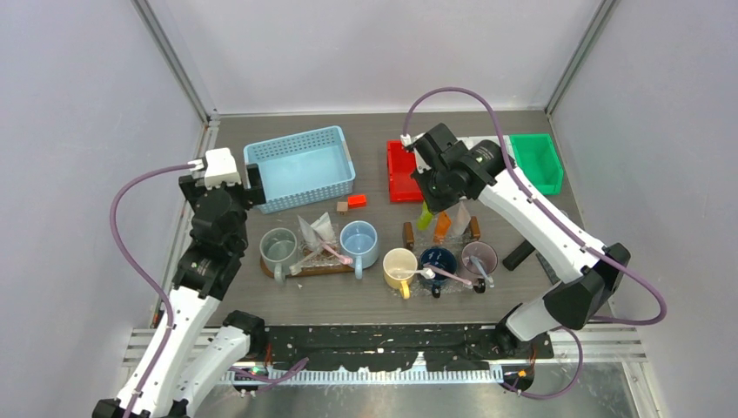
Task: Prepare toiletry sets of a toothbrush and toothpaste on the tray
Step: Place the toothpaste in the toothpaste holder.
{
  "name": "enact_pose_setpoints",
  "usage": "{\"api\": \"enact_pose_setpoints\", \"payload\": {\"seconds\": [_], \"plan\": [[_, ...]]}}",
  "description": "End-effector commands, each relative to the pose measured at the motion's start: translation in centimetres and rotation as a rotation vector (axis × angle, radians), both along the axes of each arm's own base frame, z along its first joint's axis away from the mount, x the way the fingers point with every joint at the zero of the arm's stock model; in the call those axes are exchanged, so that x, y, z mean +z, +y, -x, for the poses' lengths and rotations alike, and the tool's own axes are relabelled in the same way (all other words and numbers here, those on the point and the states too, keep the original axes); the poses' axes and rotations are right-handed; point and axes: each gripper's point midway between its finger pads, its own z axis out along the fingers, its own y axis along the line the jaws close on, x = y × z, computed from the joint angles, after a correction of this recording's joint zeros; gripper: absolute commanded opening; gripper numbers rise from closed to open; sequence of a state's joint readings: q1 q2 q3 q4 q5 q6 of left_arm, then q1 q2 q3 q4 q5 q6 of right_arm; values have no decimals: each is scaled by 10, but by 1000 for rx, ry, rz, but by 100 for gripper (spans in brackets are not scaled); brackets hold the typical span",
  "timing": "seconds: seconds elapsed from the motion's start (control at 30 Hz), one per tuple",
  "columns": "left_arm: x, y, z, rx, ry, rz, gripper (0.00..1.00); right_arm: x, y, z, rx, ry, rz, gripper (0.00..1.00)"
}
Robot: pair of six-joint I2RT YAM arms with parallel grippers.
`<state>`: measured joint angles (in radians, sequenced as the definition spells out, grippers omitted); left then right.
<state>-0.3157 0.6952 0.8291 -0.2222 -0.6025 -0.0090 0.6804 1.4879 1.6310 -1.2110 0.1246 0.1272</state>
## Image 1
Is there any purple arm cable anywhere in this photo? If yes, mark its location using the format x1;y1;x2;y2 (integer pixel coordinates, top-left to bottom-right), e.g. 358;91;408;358
402;86;668;401
109;164;310;418

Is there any dark grey studded baseplate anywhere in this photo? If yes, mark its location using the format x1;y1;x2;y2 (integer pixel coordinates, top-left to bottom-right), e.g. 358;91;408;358
535;252;560;285

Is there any brown wooden holder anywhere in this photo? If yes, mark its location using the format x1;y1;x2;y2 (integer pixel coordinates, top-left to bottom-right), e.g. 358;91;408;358
401;216;481;255

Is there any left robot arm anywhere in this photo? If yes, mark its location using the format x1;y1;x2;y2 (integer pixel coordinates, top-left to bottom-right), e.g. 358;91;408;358
92;162;267;417

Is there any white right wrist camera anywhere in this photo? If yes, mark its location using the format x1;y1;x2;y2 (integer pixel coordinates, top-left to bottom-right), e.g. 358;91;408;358
400;134;419;152

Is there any light blue perforated basket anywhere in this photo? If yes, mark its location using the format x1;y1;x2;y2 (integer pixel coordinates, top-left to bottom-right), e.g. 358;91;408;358
243;125;356;214

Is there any clear textured oval tray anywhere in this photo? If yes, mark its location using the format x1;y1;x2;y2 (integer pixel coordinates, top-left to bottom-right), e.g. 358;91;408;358
410;277;494;298

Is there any small white toothpaste tube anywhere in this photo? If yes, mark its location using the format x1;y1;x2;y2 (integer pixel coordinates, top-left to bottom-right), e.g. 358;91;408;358
448;201;471;237

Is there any white toothpaste tube red cap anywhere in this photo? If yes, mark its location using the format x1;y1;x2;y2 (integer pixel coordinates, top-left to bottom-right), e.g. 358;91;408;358
298;216;321;252

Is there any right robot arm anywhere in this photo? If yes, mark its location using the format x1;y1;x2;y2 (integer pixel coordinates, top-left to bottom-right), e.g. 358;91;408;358
401;124;630;358

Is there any red plastic bin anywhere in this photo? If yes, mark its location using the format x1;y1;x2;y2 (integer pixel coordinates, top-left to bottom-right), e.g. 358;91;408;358
386;140;423;203

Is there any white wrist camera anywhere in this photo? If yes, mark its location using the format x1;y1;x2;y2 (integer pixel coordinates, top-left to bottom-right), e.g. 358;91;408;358
400;134;419;152
188;148;243;190

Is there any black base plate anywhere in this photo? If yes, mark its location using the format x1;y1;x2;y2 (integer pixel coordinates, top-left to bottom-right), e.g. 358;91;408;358
245;324;554;372

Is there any green plastic bin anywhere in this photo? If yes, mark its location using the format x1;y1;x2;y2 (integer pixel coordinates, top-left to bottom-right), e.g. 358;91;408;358
510;133;564;195

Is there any orange toothpaste tube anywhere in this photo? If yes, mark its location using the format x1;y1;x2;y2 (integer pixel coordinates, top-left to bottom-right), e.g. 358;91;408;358
433;212;453;245

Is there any mauve mug black handle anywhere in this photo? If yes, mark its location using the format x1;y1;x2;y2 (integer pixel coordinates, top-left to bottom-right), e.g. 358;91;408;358
457;241;498;281

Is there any cream mug yellow handle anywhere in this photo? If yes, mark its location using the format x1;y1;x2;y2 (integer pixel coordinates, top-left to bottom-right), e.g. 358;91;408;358
382;248;418;300

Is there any light blue mug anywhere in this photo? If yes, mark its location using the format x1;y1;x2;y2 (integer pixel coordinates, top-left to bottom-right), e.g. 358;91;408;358
339;220;379;280

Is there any clear textured acrylic holder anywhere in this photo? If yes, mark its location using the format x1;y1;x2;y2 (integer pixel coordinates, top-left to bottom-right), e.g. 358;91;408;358
290;226;351;274

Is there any yellow-green toothpaste tube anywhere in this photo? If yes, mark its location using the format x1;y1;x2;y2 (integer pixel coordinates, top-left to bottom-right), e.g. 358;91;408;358
417;202;433;231

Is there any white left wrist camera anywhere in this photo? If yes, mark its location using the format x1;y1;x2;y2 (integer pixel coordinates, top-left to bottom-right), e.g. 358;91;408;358
188;148;243;190

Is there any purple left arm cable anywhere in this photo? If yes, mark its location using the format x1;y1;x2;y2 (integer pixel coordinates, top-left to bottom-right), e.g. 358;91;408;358
109;164;310;418

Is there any black microphone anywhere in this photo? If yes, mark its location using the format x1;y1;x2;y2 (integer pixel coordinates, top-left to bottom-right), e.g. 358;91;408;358
502;240;535;271

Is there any orange block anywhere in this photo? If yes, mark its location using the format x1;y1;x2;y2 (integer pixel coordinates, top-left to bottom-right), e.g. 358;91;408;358
346;194;368;210

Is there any grey toothbrush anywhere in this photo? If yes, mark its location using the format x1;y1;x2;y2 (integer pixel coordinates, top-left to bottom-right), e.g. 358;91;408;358
469;255;495;287

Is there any pink toothbrush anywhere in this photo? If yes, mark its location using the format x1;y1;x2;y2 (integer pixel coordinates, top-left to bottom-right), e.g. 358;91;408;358
321;241;353;266
424;263;473;287

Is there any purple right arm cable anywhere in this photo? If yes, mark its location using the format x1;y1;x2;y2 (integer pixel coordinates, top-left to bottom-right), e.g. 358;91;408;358
402;86;668;401

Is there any oval wooden tray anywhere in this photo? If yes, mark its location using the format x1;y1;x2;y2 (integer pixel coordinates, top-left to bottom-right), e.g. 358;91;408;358
283;253;354;280

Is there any grey-green mug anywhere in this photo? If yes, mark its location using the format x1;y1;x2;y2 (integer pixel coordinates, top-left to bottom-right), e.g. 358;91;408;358
259;227;299;283

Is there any dark blue mug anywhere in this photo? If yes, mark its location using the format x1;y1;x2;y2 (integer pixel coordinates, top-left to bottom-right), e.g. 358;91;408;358
419;246;458;299

